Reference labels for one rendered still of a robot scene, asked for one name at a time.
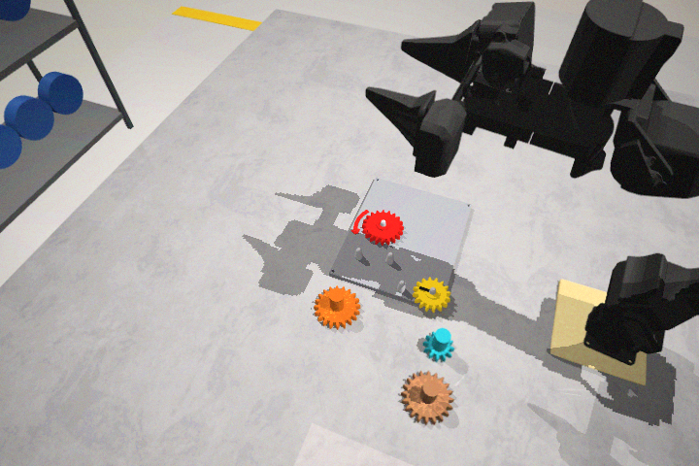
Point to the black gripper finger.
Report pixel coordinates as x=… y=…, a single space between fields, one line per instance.
x=406 y=112
x=447 y=55

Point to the red gear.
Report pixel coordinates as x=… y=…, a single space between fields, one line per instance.
x=373 y=229

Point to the orange gear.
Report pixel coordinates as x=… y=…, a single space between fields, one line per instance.
x=337 y=307

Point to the red curved arrow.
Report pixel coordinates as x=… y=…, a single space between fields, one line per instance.
x=355 y=230

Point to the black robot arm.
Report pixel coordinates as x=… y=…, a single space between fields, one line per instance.
x=611 y=64

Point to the teal toothed gear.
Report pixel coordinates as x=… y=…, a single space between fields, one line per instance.
x=439 y=345

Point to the yellow gear with black stripe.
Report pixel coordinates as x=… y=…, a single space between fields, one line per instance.
x=433 y=302

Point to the brown gear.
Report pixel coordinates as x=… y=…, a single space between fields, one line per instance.
x=427 y=397

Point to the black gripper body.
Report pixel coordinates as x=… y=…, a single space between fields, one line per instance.
x=441 y=129

